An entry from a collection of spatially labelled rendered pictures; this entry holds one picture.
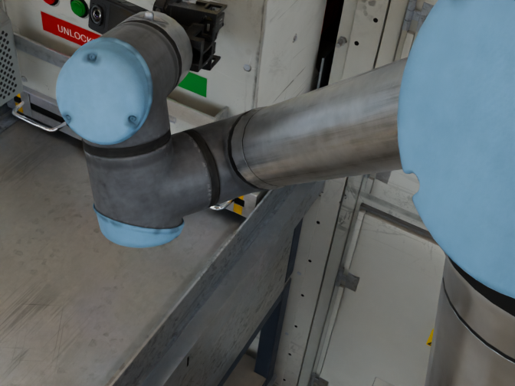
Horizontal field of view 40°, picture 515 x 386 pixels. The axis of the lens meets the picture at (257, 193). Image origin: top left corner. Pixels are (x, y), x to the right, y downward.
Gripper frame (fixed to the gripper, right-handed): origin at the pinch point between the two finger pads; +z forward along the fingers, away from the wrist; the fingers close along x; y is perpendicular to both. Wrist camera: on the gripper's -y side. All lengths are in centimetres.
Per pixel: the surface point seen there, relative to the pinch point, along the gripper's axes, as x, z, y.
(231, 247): -35.0, -3.6, 11.6
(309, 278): -63, 33, 24
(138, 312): -42.8, -14.7, 0.9
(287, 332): -84, 39, 22
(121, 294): -42.1, -12.4, -2.7
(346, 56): -8.3, 19.3, 22.0
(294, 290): -69, 35, 21
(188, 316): -41.7, -14.0, 8.3
